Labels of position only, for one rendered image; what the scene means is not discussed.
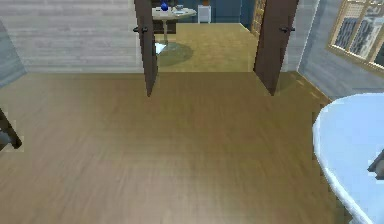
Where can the dark brown room door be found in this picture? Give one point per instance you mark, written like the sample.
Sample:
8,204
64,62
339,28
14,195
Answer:
275,46
146,50

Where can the white small cabinet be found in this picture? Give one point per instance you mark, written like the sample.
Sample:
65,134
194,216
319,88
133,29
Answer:
204,14

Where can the blue round vase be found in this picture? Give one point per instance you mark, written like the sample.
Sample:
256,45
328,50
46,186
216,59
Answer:
164,6

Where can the wooden lattice shelf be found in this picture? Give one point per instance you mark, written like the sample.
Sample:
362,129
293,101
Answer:
258,16

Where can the pale blue round table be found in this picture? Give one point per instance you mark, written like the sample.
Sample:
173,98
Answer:
353,146

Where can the dark brown chair leg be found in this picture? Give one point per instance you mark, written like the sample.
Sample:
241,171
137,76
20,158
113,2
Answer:
8,131

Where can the wooden framed window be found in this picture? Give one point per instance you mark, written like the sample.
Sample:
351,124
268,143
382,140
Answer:
360,31

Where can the dark grey object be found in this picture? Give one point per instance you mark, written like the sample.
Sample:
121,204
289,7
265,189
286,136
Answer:
378,166

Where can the round beige pedestal table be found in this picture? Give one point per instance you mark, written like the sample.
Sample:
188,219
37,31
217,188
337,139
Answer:
166,15

